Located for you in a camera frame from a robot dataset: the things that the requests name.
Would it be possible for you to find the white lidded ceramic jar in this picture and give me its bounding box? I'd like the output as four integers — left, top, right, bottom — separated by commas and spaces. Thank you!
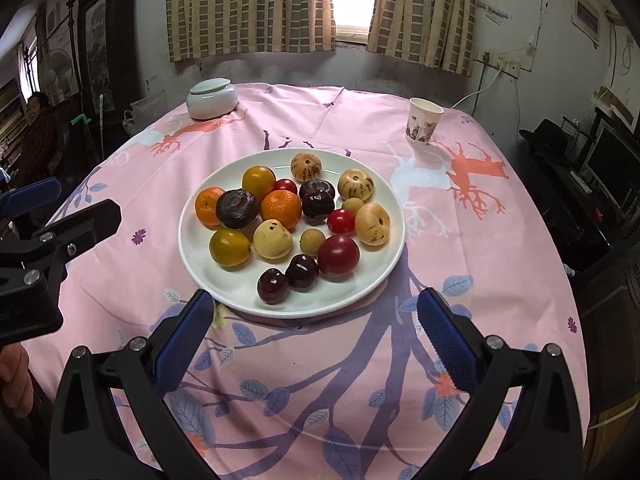
186, 77, 238, 121

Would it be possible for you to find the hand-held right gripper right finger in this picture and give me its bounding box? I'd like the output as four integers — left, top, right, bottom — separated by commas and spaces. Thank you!
416, 287, 585, 480

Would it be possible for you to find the dark framed picture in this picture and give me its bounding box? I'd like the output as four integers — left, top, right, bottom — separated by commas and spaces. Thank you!
80, 0, 121, 121

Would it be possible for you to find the yellow green tomato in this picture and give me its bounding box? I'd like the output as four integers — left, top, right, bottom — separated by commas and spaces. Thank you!
209, 228, 252, 267

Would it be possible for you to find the yellow orange tomato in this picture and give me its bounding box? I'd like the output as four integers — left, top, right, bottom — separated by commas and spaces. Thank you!
242, 166, 277, 202

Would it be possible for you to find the narrow beige checked curtain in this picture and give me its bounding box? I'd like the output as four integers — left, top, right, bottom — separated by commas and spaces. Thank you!
366, 0, 478, 77

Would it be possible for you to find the large orange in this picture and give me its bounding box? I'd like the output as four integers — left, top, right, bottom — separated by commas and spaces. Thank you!
259, 189, 303, 231

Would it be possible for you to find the cream striped pepino melon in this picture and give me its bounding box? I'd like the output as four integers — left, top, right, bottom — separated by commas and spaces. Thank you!
337, 168, 375, 202

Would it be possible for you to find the white wall socket strip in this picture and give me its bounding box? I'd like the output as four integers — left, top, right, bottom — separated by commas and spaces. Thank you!
476, 49, 522, 74

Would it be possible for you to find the white standing fan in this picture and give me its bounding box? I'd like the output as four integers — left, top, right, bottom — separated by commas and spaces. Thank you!
42, 47, 73, 96

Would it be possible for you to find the large red plum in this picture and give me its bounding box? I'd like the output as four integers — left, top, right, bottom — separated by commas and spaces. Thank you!
317, 234, 361, 279

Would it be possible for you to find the wide beige checked curtain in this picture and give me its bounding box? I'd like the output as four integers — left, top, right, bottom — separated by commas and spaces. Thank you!
166, 0, 337, 63

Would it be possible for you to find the white stick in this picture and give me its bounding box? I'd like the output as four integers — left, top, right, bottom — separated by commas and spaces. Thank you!
97, 94, 108, 161

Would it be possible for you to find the black computer monitor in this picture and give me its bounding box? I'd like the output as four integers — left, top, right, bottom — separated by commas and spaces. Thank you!
585, 125, 640, 206

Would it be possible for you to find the dark purple mangosteen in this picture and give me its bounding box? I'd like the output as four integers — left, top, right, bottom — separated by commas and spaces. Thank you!
215, 189, 261, 230
298, 178, 336, 200

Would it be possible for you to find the white wall box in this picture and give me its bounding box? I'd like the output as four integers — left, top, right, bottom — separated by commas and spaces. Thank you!
571, 0, 601, 43

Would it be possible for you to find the plain tan pepino melon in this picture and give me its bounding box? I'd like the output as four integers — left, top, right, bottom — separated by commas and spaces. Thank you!
355, 202, 391, 247

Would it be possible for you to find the white power cable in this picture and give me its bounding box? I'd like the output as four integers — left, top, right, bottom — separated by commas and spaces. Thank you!
447, 65, 501, 111

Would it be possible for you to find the printed paper cup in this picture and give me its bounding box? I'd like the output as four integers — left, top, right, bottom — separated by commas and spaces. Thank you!
404, 97, 444, 146

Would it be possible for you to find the person's left hand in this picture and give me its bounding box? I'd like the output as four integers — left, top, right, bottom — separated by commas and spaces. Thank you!
0, 346, 34, 415

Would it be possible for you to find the clear plastic bag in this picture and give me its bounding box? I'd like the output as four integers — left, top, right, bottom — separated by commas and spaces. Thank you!
122, 96, 168, 136

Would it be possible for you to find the pale yellow apricot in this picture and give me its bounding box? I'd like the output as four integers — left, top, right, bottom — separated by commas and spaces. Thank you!
253, 218, 294, 260

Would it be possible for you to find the pink printed tablecloth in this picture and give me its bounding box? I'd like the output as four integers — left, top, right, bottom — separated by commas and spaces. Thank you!
22, 83, 588, 480

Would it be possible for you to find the dark red cherry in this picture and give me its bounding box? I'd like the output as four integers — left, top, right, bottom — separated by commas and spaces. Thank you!
257, 268, 291, 305
301, 191, 336, 225
285, 254, 320, 292

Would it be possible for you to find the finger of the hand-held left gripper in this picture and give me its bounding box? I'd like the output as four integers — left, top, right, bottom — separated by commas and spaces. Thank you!
0, 177, 62, 218
0, 199, 122, 283

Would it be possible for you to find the white oval plate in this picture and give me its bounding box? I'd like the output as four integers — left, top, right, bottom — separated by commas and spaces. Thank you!
178, 148, 406, 319

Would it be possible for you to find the black computer desk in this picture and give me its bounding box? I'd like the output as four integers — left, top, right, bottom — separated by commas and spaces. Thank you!
520, 135, 640, 281

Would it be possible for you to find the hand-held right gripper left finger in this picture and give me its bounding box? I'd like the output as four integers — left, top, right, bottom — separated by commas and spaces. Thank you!
48, 287, 217, 480

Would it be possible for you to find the black hat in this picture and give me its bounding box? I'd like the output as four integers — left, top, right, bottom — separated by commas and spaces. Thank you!
519, 119, 571, 156

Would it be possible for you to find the tan striped pepino melon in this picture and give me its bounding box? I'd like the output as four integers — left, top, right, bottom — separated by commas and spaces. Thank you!
290, 152, 322, 183

